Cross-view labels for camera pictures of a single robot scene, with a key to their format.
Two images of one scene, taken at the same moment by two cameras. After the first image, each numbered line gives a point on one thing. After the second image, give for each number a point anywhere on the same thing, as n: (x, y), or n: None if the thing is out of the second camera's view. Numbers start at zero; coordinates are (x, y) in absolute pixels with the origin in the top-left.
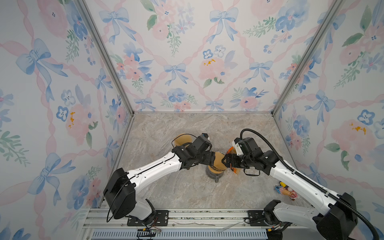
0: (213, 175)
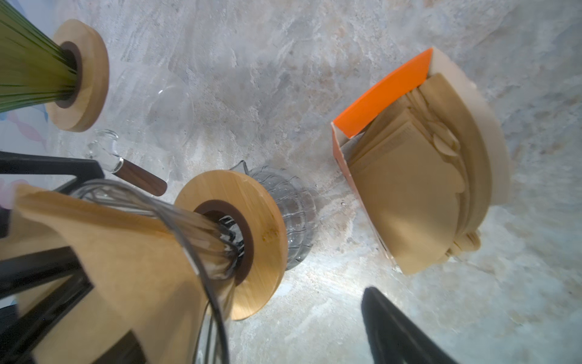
0: (300, 206)
